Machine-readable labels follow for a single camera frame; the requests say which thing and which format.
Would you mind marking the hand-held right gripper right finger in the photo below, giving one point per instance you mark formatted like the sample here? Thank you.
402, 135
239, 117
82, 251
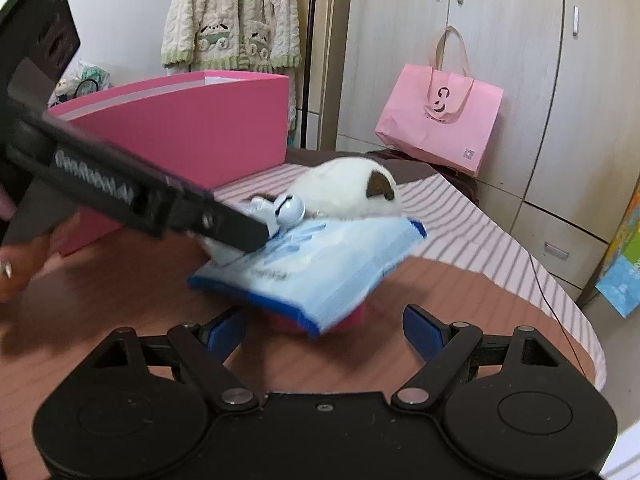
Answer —
425, 332

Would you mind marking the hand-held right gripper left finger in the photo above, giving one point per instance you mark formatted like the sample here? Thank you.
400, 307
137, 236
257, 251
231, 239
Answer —
227, 334

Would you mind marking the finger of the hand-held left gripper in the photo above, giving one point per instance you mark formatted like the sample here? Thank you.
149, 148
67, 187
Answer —
225, 227

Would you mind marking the blue white tissue packet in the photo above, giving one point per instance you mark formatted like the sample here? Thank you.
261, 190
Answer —
320, 270

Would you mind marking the pink shoe box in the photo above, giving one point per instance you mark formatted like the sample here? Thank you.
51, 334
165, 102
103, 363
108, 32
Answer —
200, 125

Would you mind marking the white brown plush toy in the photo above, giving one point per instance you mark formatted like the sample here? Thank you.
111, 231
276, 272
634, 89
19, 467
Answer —
340, 190

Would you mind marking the person's left hand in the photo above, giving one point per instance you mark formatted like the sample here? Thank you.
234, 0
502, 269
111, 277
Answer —
25, 267

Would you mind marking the printed plastic bag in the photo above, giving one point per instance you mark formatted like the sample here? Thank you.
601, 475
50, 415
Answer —
85, 80

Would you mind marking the silver jingle bell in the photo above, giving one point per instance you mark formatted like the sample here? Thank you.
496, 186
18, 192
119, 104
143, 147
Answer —
288, 209

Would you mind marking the white pajama pants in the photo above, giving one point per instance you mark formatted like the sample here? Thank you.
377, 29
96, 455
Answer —
292, 105

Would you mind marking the beige wooden panel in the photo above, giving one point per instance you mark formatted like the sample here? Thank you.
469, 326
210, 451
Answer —
325, 50

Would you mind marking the colorful gift bag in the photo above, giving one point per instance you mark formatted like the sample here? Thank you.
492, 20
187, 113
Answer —
625, 270

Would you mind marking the cream fleece pajama top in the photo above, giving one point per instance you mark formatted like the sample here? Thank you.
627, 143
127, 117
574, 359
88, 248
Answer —
230, 15

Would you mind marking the pink tote bag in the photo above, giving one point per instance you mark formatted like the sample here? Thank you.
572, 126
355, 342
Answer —
440, 115

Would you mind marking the beige wardrobe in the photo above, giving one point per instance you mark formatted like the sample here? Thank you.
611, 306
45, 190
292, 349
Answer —
500, 60

